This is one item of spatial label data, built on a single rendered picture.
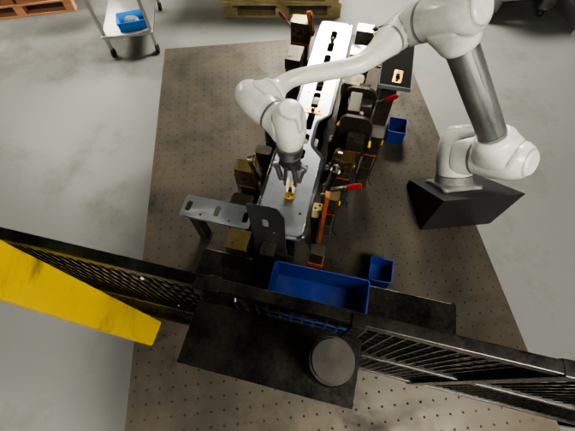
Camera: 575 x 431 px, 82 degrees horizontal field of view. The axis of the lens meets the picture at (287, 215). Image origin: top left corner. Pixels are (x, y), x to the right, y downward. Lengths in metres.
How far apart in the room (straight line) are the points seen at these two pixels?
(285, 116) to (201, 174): 0.95
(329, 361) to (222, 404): 0.97
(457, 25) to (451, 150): 0.60
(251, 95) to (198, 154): 0.89
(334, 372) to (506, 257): 2.28
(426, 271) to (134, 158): 2.34
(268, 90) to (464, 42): 0.59
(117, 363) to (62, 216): 1.19
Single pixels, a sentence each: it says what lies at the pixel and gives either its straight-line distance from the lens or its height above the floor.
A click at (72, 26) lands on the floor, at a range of 4.67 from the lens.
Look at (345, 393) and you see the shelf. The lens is 0.74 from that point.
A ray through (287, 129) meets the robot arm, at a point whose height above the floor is 1.43.
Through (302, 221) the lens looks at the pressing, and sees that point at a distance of 1.30.
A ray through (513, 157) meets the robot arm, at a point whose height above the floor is 1.18.
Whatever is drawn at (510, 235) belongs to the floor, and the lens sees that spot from 2.83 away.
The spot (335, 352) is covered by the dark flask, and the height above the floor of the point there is 1.61.
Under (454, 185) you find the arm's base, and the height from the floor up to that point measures 0.92.
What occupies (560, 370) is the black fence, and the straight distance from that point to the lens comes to 0.76.
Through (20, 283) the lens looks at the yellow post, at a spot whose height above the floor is 1.48.
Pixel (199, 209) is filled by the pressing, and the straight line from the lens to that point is 1.37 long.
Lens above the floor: 2.16
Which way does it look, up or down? 62 degrees down
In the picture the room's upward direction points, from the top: 1 degrees counter-clockwise
